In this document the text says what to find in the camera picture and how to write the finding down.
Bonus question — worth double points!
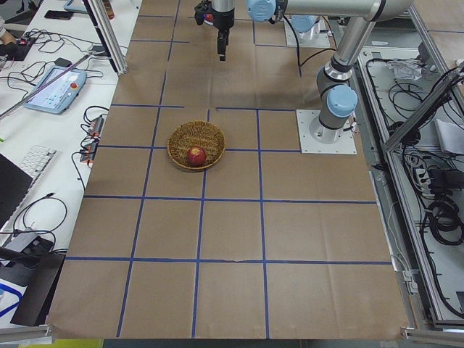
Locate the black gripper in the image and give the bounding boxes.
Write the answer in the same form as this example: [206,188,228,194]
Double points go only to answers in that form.
[211,0,235,61]

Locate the red yellow apple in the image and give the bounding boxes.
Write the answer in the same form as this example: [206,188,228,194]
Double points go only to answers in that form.
[204,14,214,25]

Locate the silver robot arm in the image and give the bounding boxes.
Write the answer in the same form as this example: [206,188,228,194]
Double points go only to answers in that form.
[310,17,375,144]
[246,0,412,67]

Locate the woven wicker basket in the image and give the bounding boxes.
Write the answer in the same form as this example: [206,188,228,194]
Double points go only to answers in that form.
[167,120,225,171]

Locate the red apple in basket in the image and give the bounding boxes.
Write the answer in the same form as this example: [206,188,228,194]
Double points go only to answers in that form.
[187,146,207,167]

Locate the blue teach pendant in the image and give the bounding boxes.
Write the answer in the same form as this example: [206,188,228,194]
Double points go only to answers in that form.
[63,0,87,14]
[24,65,87,115]

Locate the black smartphone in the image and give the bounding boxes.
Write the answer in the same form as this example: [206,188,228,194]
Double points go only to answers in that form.
[44,10,73,20]

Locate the long metal rod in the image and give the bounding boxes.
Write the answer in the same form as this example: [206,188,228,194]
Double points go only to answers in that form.
[1,51,96,119]

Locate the white keyboard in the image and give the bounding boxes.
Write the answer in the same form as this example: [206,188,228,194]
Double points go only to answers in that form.
[19,145,57,184]

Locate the black laptop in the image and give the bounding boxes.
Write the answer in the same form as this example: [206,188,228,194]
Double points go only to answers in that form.
[0,154,32,227]

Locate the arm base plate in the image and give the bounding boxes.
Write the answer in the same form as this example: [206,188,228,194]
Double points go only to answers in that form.
[296,109,357,155]
[283,15,330,49]

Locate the aluminium frame post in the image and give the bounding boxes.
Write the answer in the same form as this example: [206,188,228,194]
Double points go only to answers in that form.
[83,0,128,75]

